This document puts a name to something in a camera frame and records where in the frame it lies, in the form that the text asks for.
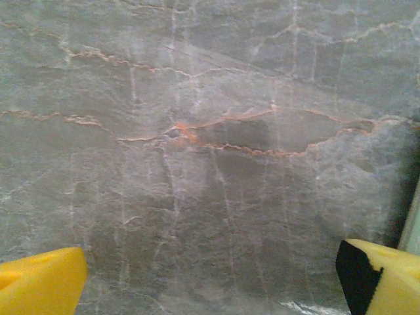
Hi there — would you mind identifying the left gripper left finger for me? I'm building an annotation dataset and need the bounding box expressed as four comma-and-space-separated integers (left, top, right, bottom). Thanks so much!
0, 246, 89, 315

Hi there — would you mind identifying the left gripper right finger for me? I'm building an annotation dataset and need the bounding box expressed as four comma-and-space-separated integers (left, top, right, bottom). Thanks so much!
335, 238, 420, 315

